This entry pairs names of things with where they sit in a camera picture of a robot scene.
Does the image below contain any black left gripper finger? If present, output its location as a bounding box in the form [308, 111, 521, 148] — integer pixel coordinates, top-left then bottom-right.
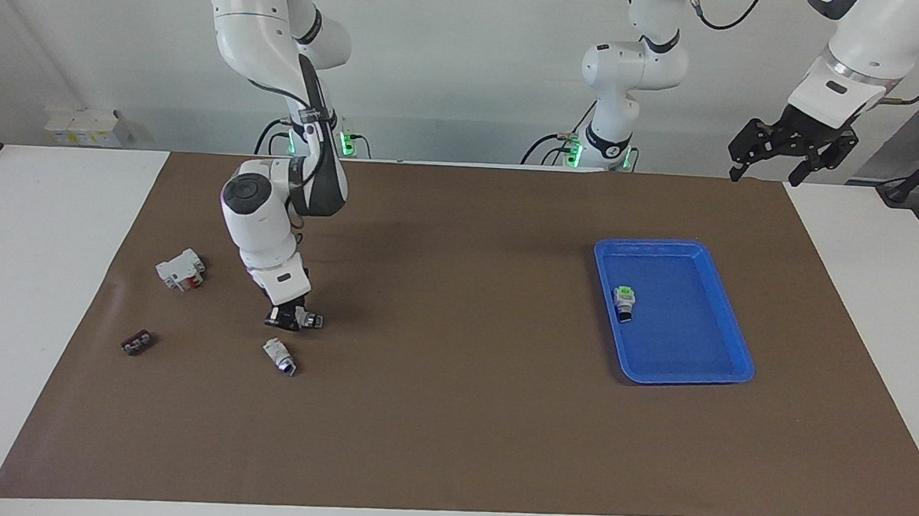
[787, 126, 860, 191]
[727, 117, 790, 185]

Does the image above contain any white circuit breaker red lever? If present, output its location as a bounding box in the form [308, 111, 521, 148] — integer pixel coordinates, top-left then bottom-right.
[154, 247, 207, 294]

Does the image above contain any small black terminal block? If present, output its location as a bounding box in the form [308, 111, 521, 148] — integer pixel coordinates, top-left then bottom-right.
[120, 330, 156, 357]

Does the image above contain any brown table mat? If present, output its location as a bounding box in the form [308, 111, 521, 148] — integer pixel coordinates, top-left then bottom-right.
[0, 140, 919, 516]

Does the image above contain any blue plastic tray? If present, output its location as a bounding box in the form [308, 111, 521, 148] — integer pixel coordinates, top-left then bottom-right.
[587, 235, 762, 391]

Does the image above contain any white background box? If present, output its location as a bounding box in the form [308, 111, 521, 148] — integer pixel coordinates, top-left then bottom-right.
[44, 105, 134, 149]

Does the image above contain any white push-button switch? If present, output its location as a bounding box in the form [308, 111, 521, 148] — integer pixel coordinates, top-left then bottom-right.
[262, 337, 299, 378]

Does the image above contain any white switch with green base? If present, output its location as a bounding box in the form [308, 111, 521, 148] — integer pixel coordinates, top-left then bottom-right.
[612, 284, 638, 324]

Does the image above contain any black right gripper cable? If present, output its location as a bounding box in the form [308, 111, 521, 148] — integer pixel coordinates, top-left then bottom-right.
[169, 0, 324, 282]

